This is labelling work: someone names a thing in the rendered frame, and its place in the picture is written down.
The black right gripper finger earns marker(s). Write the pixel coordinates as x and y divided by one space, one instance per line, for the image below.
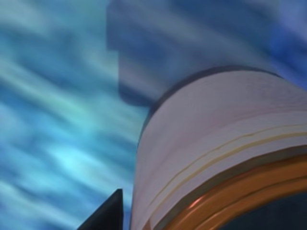
110 213

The white cylindrical container orange rim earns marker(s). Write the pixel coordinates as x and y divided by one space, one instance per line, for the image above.
204 134

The blue tablecloth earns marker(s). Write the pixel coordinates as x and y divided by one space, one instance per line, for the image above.
60 107

